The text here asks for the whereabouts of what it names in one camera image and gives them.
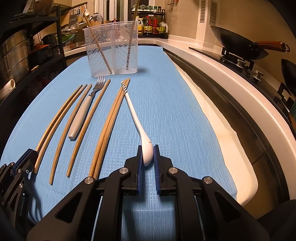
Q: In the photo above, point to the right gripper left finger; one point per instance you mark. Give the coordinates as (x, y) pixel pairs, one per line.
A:
(135, 165)

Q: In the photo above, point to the chopstick in holder left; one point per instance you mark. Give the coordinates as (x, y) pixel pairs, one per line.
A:
(97, 43)

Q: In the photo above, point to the stainless steel pot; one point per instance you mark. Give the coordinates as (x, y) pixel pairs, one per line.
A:
(14, 57)

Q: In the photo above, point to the white ceramic spoon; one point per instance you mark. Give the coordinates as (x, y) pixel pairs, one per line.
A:
(147, 149)

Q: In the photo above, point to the black gas stove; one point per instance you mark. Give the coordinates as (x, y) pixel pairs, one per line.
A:
(280, 98)

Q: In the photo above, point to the chopstick in holder right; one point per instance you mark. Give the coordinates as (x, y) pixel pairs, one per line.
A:
(131, 33)

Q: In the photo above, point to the black wok wooden handle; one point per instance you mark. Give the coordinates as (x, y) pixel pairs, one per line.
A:
(245, 48)

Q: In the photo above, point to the wooden chopstick pair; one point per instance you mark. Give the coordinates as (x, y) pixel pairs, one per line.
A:
(106, 129)
(111, 134)

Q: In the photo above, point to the blue table mat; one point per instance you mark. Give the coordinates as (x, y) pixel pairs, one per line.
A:
(169, 114)

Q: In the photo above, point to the black condiment rack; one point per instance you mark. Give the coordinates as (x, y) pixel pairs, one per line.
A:
(154, 21)

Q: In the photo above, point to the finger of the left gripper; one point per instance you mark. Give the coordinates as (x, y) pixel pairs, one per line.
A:
(24, 159)

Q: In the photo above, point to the clear plastic utensil holder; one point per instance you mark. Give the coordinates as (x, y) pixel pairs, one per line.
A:
(113, 39)

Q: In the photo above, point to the white handled fork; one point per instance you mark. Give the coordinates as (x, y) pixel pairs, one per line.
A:
(83, 109)

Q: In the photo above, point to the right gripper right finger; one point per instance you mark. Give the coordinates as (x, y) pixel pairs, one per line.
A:
(164, 184)

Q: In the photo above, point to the chopstick in holder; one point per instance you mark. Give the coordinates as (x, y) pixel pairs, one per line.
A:
(131, 33)
(97, 43)

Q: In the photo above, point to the wooden chopstick pair right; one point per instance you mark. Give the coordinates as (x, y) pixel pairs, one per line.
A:
(111, 134)

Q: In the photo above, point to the wooden chopstick pair left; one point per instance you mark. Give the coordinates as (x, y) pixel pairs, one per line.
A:
(106, 129)

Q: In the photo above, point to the black metal shelf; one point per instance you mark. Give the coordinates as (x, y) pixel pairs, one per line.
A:
(33, 24)

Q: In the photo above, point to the yellow oil bottle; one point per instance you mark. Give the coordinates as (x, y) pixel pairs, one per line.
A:
(140, 25)

